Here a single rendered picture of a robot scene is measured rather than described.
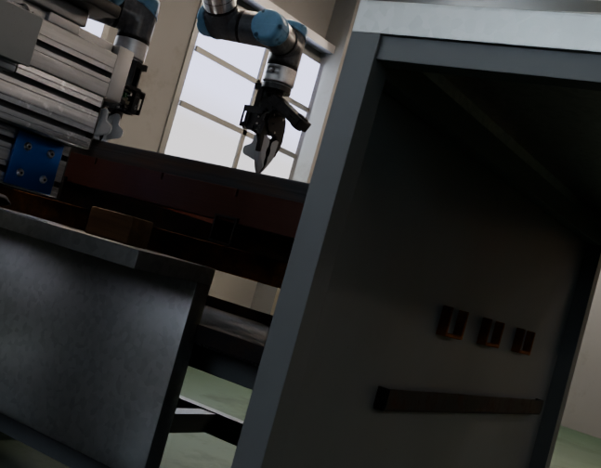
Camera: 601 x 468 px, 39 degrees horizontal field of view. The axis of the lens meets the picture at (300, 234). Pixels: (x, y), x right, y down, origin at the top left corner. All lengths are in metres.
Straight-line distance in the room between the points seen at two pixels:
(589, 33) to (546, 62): 0.05
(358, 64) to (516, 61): 0.19
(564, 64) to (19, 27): 0.69
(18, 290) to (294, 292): 0.87
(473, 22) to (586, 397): 7.74
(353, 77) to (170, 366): 0.66
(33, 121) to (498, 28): 0.72
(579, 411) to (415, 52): 7.74
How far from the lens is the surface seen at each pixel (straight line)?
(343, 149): 1.02
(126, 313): 1.57
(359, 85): 1.04
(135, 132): 5.45
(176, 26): 5.63
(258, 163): 2.00
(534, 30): 0.98
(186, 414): 2.28
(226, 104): 5.96
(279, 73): 2.02
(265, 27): 1.94
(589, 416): 8.63
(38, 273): 1.75
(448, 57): 1.01
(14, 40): 1.21
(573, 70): 0.95
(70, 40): 1.41
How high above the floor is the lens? 0.71
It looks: 3 degrees up
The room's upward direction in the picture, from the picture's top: 15 degrees clockwise
